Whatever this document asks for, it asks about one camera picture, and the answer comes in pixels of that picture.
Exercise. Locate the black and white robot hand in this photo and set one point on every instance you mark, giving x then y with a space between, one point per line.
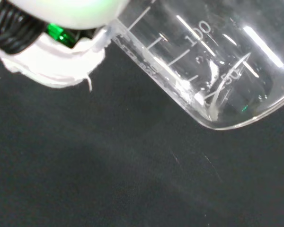
61 9

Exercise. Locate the black bench cloth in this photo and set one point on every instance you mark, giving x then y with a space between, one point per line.
85 165

